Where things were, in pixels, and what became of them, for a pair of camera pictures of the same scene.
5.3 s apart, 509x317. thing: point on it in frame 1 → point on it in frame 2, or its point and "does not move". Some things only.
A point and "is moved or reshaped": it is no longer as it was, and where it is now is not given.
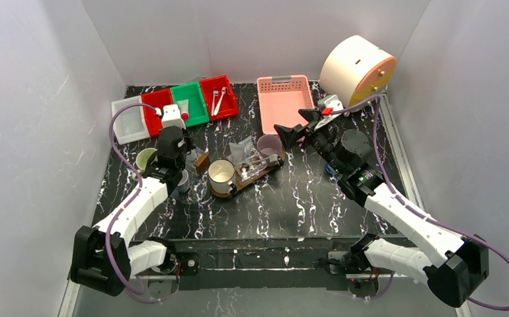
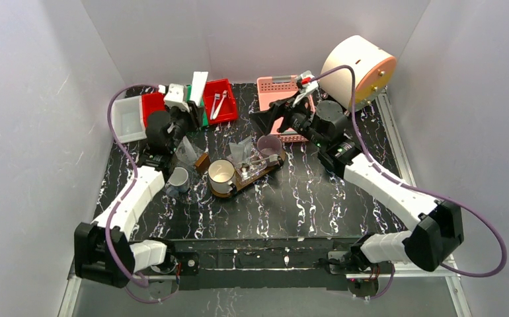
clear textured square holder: [250, 168] does not move
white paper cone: [246, 142] does not move
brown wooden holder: [203, 164] does not move
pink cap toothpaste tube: [184, 106] is moved or reshaped
